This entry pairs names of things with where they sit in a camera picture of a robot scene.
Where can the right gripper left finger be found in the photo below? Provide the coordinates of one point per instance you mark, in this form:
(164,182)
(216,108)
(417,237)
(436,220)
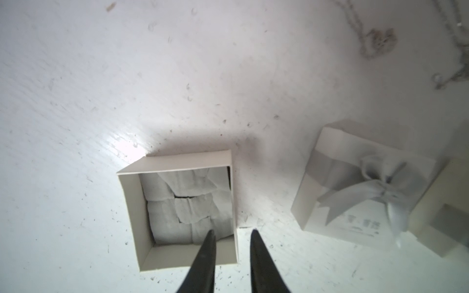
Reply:
(200,278)

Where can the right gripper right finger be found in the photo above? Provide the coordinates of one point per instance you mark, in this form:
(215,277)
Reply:
(265,277)

